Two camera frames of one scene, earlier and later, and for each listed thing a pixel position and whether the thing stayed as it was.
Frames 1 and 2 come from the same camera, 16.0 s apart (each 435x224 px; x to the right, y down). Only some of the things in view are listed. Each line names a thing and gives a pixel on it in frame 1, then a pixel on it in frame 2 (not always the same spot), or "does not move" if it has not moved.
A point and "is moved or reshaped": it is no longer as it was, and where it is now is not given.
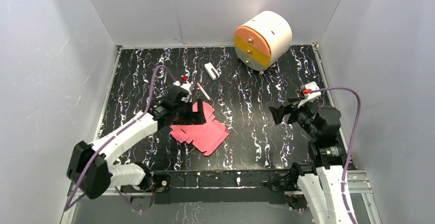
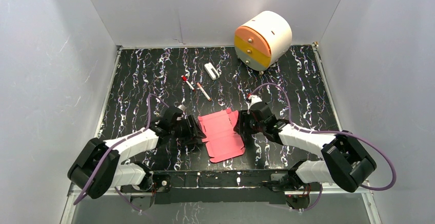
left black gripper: [190, 109] -> [190, 130]
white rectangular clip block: [211, 70] does not move
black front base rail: [220, 185] does not move
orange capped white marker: [203, 92] does not move
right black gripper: [278, 113] -> [243, 117]
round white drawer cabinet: [262, 39] does not move
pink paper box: [206, 137] is moved or reshaped
